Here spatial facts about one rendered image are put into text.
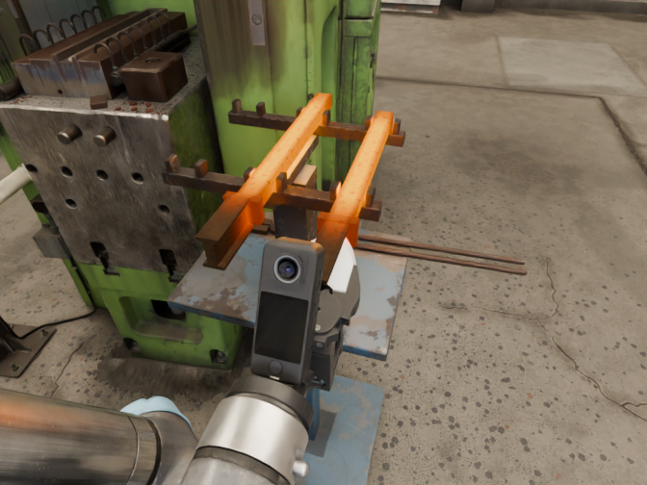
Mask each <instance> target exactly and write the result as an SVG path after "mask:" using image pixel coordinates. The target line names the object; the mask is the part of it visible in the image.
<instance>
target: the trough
mask: <svg viewBox="0 0 647 485"><path fill-rule="evenodd" d="M157 11H159V10H147V11H145V12H143V13H140V14H138V15H136V16H133V17H131V18H129V19H127V20H125V21H123V22H121V23H119V24H117V25H116V26H114V27H112V28H110V29H108V30H106V31H104V32H102V33H100V34H98V35H96V36H94V37H91V38H88V39H86V40H84V41H82V42H80V43H78V44H76V45H74V46H72V47H70V48H68V49H66V50H65V51H63V52H61V53H59V54H57V55H55V56H56V58H57V60H58V62H59V63H69V64H73V62H72V61H69V60H68V58H70V57H71V56H72V55H74V54H76V53H78V52H80V51H82V50H83V49H85V48H87V47H89V46H91V45H93V44H95V43H97V42H99V41H100V40H102V39H104V38H107V37H109V36H111V35H113V34H115V33H117V32H118V31H120V30H122V29H124V28H126V27H128V26H130V25H132V24H134V23H136V22H138V21H140V20H142V19H144V18H146V17H148V16H150V15H152V14H154V13H155V12H157Z"/></svg>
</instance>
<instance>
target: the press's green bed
mask: <svg viewBox="0 0 647 485"><path fill-rule="evenodd" d="M78 264H79V265H80V267H81V269H82V271H83V272H84V274H85V276H86V278H87V280H88V281H89V283H90V285H91V287H97V288H98V290H99V291H100V293H101V295H102V297H103V299H104V302H105V304H106V306H107V308H108V310H109V312H110V314H111V316H112V318H113V320H114V322H115V324H116V327H117V329H118V331H119V333H120V335H121V337H122V339H123V340H124V342H125V344H126V346H127V348H128V350H129V352H130V355H129V358H134V359H141V360H146V361H152V362H159V363H166V364H172V365H178V366H185V367H192V368H200V369H206V370H218V371H225V372H232V371H233V369H234V366H235V363H236V360H237V358H238V355H239V352H240V349H241V346H242V344H243V341H244V338H245V335H246V331H247V329H248V327H246V326H241V325H238V324H234V323H230V322H226V321H222V320H218V319H211V318H207V317H203V316H201V315H197V314H193V313H189V312H185V311H181V310H177V309H173V308H169V306H168V302H167V299H168V297H169V296H170V294H171V293H172V292H173V290H174V289H175V288H176V287H177V285H178V284H179V283H180V281H181V280H182V279H183V278H184V276H185V275H186V274H181V273H177V271H174V270H172V269H171V271H170V272H165V271H155V270H146V269H137V268H122V267H113V266H111V265H110V264H108V263H107V262H106V263H105V264H104V265H96V264H87V263H79V262H78Z"/></svg>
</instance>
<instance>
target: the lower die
mask: <svg viewBox="0 0 647 485"><path fill-rule="evenodd" d="M147 10H159V11H158V12H164V13H166V14H167V15H168V17H169V20H170V25H171V29H172V31H173V33H175V32H176V31H178V30H183V31H184V30H186V29H188V25H187V20H186V16H185V13H181V12H168V9H166V8H147V9H145V10H143V11H141V12H134V11H131V12H129V13H126V14H117V15H115V16H113V17H111V18H109V19H106V20H104V21H102V22H100V23H98V24H95V25H93V26H91V27H89V28H88V29H85V30H83V31H81V32H79V33H77V34H74V35H72V36H70V37H68V38H64V39H62V40H60V41H58V42H55V43H53V44H51V45H49V46H47V47H44V48H42V49H40V50H39V51H37V52H34V53H32V54H30V55H28V56H26V57H23V58H21V59H19V60H17V61H15V62H12V66H13V69H14V71H15V73H16V75H17V77H18V79H19V82H20V84H21V86H22V87H23V89H24V91H25V93H26V94H33V95H49V96H64V97H81V98H90V97H91V96H95V95H102V94H106V97H107V99H112V100H113V99H114V98H115V97H117V96H118V95H120V94H121V93H122V92H124V91H125V90H126V87H125V85H124V84H123V85H122V86H117V87H116V86H113V85H112V84H111V83H110V81H109V78H110V75H111V73H112V72H113V65H112V61H111V58H110V55H109V52H108V51H107V49H105V48H104V47H102V46H99V47H98V48H97V54H94V53H93V47H94V46H95V44H96V43H95V44H93V45H91V46H89V47H87V48H85V49H83V50H82V51H80V52H78V53H76V54H74V55H72V56H71V59H72V62H73V64H69V63H59V62H58V60H57V58H56V56H55V55H57V54H59V53H61V52H63V51H65V50H66V49H68V48H70V47H72V46H74V45H76V44H78V43H80V42H82V41H84V40H86V39H88V38H91V37H94V36H96V35H98V34H100V33H102V32H104V31H106V30H108V29H110V28H112V27H114V26H116V25H117V24H119V23H121V22H123V21H125V20H127V19H129V18H131V17H133V16H136V15H138V14H140V13H143V12H145V11H147ZM156 13H157V12H155V13H154V14H152V15H153V16H155V14H156ZM150 16H151V15H150ZM158 18H159V19H160V21H161V23H162V26H163V30H164V35H165V37H166V38H167V37H168V36H169V27H168V20H167V18H166V17H165V16H164V15H162V14H159V15H158ZM142 20H144V21H146V20H147V17H146V18H144V19H142ZM142 20H140V21H142ZM140 21H138V22H136V23H134V24H132V25H130V26H138V23H139V22H140ZM149 23H150V24H151V26H152V27H153V30H154V35H155V39H156V40H157V43H159V42H160V41H161V40H162V38H161V36H162V34H161V30H160V26H159V23H158V21H157V20H155V19H150V20H149ZM130 26H128V27H126V28H124V29H122V30H120V31H126V32H127V30H128V28H129V27H130ZM141 29H142V31H143V33H144V37H145V41H146V45H147V47H148V49H150V48H151V47H152V46H153V38H152V35H151V31H150V28H149V26H148V25H146V24H142V25H141ZM120 31H118V32H117V33H115V34H113V35H111V36H110V37H115V38H116V37H117V34H118V33H119V32H120ZM131 36H132V37H133V39H134V41H135V44H136V47H137V51H138V53H139V55H140V54H142V53H143V52H144V49H143V47H144V45H143V42H142V35H141V33H140V32H139V31H138V30H137V29H132V30H131ZM108 38H109V37H108ZM106 39H107V38H104V39H102V40H100V41H99V42H97V43H104V44H106ZM120 41H121V42H122V44H123V46H124V50H125V53H126V57H127V59H128V60H129V62H130V61H132V60H133V59H134V58H135V55H134V48H133V45H132V41H131V39H130V38H129V37H128V36H127V35H121V36H120ZM190 42H191V41H190V36H189V34H187V38H186V40H185V41H183V42H182V43H180V44H179V45H178V46H176V47H175V48H173V49H172V50H171V51H169V52H174V53H177V52H178V51H179V50H181V49H182V48H183V47H185V46H186V45H187V44H189V43H190ZM109 45H110V47H109V48H110V49H111V51H112V53H113V56H114V59H115V63H116V66H117V68H120V67H122V66H123V65H124V61H123V59H124V58H123V55H122V52H121V48H120V45H119V44H118V42H116V41H115V40H110V42H109ZM58 89H60V90H61V91H62V92H63V94H59V93H58Z"/></svg>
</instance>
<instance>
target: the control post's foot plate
mask: <svg viewBox="0 0 647 485"><path fill-rule="evenodd" d="M7 325H8V326H9V327H10V328H11V329H12V330H13V332H14V333H15V334H16V335H17V336H19V337H21V336H23V335H25V334H26V333H28V332H29V331H31V330H33V329H35V328H37V326H31V325H23V324H16V323H8V322H7ZM57 331H58V329H57V328H45V327H42V328H40V329H38V330H36V331H34V332H33V333H31V334H30V335H28V336H26V337H25V338H23V339H16V338H14V337H13V336H11V335H9V334H6V336H5V339H6V340H7V342H8V343H9V344H10V345H11V346H12V347H13V349H14V352H10V351H9V349H8V348H7V347H6V346H5V345H4V344H3V343H2V341H1V340H0V376H3V377H11V378H19V377H20V376H21V375H22V374H23V373H24V372H25V371H26V370H27V369H28V368H29V366H30V365H31V364H32V363H33V362H34V361H35V360H36V359H37V358H38V357H39V355H40V354H41V352H42V350H43V349H44V347H45V346H46V345H47V344H48V343H49V342H50V341H51V340H52V338H53V337H54V334H55V333H56V332H57Z"/></svg>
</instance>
